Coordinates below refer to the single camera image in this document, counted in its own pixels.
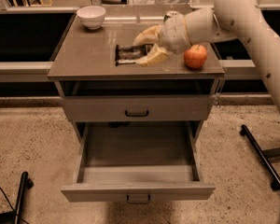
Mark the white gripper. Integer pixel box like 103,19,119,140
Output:
133,13,192,66

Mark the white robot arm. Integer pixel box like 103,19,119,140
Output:
133,0,280,112

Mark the grey drawer cabinet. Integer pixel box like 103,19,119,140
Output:
49,6,224,138

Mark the closed grey top drawer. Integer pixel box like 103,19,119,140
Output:
61,95,214,122

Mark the open grey middle drawer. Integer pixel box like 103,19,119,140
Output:
61,122,215,204

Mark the green soda can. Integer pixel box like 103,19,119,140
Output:
163,10,179,21

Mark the red orange apple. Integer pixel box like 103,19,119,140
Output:
184,45,207,69

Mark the white ceramic bowl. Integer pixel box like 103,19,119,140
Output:
77,6,106,30

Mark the grey metal railing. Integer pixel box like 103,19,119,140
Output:
0,0,280,83

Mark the black right base leg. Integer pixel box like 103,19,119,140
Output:
240,125,280,190

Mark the black base leg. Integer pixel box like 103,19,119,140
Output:
240,125,280,190
0,172,34,224

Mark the black left base leg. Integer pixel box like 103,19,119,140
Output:
0,172,34,224

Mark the black floor cable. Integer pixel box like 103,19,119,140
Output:
0,176,31,224

